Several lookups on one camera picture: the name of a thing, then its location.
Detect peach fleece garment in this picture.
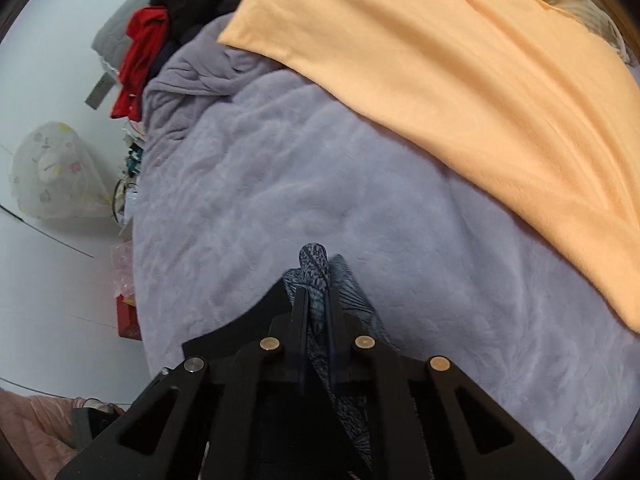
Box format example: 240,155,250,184
219,0,639,330

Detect white floral plastic bag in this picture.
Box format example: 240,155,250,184
10,122,112,220

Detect lilac crumpled garment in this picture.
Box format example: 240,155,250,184
142,14,280,148

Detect lilac plush bed blanket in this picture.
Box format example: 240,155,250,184
132,68,639,479

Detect grey quilted headboard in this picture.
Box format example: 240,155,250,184
91,0,150,81

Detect black pants with patterned lining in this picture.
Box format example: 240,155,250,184
180,242,402,480

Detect red garment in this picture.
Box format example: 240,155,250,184
111,6,168,122

